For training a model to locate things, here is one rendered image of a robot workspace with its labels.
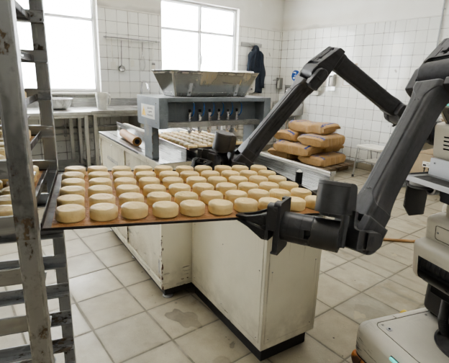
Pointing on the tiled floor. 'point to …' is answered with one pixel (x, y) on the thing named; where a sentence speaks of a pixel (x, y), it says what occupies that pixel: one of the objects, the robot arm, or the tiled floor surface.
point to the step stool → (370, 154)
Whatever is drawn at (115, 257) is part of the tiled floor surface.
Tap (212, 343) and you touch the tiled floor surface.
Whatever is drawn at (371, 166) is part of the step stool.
